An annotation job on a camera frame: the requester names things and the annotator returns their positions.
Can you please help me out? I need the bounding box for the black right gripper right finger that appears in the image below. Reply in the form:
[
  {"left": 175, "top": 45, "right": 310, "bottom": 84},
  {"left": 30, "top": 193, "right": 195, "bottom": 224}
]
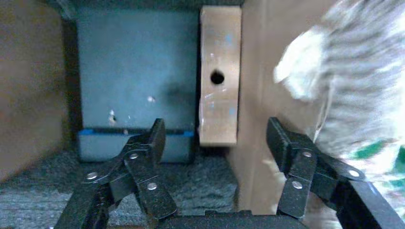
[{"left": 266, "top": 117, "right": 405, "bottom": 229}]

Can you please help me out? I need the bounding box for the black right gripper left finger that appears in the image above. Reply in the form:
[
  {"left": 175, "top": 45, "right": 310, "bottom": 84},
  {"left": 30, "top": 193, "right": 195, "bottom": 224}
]
[{"left": 53, "top": 118, "right": 178, "bottom": 229}]

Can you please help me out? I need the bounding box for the wooden block with hole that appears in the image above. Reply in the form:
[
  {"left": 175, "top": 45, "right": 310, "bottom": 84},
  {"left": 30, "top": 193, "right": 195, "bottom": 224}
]
[{"left": 198, "top": 5, "right": 243, "bottom": 147}]

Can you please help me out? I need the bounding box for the large open cardboard carton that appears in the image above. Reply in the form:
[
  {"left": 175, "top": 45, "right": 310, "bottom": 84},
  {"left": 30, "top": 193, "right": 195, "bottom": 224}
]
[{"left": 0, "top": 0, "right": 405, "bottom": 229}]

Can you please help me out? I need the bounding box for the black foam slab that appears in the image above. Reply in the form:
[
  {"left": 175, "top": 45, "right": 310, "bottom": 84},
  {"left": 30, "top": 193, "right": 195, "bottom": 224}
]
[{"left": 0, "top": 147, "right": 238, "bottom": 229}]

